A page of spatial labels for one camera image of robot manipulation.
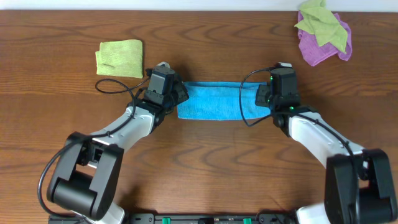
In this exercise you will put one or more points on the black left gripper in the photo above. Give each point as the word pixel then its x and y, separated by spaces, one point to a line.
pixel 178 83

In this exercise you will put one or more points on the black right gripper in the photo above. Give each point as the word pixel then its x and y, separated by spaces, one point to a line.
pixel 259 99

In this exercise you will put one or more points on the blue microfiber cloth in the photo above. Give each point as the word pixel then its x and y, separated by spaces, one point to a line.
pixel 221 101

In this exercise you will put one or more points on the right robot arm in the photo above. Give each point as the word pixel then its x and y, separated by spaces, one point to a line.
pixel 359 187

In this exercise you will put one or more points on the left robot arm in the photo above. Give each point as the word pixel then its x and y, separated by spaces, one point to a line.
pixel 87 168

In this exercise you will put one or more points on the folded green cloth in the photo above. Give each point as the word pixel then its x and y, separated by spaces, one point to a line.
pixel 122 58

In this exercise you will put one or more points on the purple crumpled cloth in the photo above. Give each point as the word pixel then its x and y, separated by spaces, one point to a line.
pixel 313 54

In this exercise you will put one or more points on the olive green crumpled cloth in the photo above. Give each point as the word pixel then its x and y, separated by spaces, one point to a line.
pixel 321 22

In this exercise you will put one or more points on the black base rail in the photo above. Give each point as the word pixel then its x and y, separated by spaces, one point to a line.
pixel 148 218

